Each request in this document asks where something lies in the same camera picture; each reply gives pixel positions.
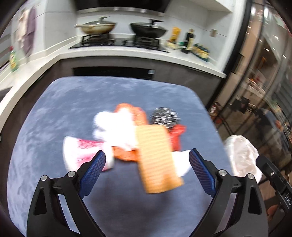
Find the red plastic bag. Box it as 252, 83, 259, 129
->
168, 124, 186, 151

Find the dark soy sauce bottle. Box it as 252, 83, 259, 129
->
184, 29, 195, 54

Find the orange snack wrapper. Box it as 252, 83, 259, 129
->
112, 103, 149, 162

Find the beige hanging towel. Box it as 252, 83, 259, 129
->
16, 9, 30, 48

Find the white crumpled plastic bag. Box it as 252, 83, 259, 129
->
93, 111, 123, 147

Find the steel wool scrubber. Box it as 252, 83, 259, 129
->
150, 107, 181, 129

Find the green dish soap bottle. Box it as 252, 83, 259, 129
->
9, 46, 18, 72

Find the pink white paper cup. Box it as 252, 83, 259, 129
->
62, 136, 114, 171

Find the small bowl with garlic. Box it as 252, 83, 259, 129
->
165, 40, 179, 50

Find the beige wok with lid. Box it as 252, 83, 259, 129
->
75, 16, 116, 35

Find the blue grey table cloth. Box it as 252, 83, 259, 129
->
7, 77, 231, 236

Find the black wok with lid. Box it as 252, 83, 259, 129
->
130, 18, 168, 38

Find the yellow food packet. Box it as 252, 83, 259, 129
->
169, 27, 181, 44

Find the white kitchen countertop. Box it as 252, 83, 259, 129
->
0, 35, 227, 128

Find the white lined trash bin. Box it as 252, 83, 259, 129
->
224, 135, 262, 183

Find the person's right hand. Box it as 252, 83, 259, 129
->
267, 204, 283, 222

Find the black range hood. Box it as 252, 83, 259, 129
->
74, 0, 171, 16

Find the orange foam fruit net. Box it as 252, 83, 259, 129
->
136, 125, 184, 194

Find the spice jar set on tray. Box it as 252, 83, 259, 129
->
192, 44, 210, 62

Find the black gas stove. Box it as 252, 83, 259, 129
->
70, 34, 170, 53

